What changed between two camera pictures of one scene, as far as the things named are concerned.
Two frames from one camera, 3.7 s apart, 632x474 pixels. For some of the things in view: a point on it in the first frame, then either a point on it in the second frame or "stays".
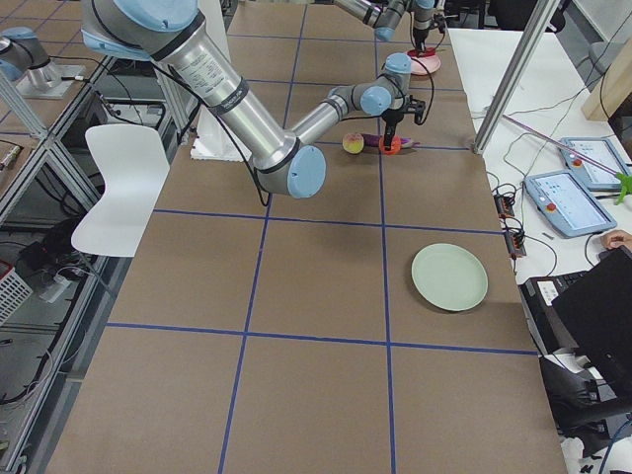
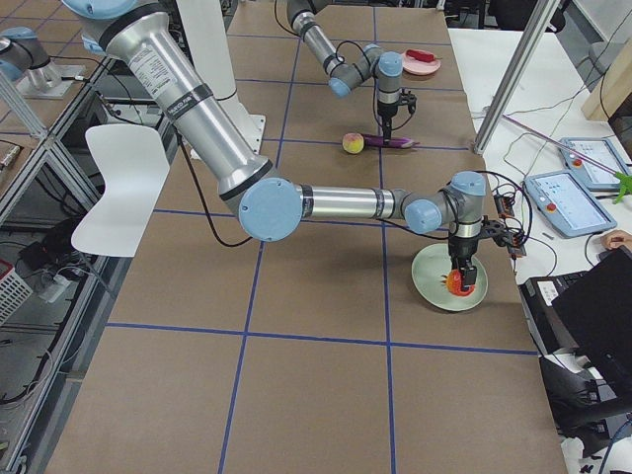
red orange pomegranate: x=395 y=145 -> x=453 y=283
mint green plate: x=449 y=276 stays
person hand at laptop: x=616 y=238 stays
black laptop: x=586 y=315 stays
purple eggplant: x=374 y=140 stays
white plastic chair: x=132 y=162 stays
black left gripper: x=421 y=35 -> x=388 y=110
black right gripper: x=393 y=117 -> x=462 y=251
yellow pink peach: x=353 y=142 stays
